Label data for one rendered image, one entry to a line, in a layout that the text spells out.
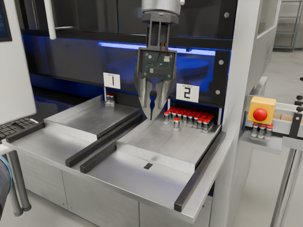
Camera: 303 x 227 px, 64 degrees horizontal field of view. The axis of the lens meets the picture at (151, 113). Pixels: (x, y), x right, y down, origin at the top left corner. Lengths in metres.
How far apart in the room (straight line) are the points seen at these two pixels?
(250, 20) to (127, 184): 0.57
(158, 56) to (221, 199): 0.73
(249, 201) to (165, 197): 1.45
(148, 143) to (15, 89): 0.73
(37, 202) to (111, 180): 1.43
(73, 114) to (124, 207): 0.58
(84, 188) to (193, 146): 0.87
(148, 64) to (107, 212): 1.15
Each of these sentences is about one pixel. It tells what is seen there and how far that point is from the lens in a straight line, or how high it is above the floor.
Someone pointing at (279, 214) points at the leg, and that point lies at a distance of 1.22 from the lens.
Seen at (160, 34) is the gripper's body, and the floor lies 1.25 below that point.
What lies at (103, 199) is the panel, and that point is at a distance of 1.45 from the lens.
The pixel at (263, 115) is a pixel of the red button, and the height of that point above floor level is 1.00.
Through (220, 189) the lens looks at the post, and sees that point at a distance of 1.02.
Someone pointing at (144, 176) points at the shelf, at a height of 0.88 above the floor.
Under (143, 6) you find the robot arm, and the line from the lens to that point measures 0.49.
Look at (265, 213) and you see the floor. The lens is 1.98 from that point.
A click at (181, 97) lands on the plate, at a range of 0.89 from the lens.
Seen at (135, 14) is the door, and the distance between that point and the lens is 0.95.
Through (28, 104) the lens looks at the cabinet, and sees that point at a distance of 1.34.
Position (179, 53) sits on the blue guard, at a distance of 0.86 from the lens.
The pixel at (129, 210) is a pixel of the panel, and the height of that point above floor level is 0.33.
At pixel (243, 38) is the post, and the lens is 0.80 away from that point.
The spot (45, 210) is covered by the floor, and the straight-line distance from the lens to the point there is 1.98.
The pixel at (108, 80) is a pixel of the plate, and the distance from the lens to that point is 1.05.
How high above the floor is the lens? 1.29
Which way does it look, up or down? 23 degrees down
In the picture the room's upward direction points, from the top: straight up
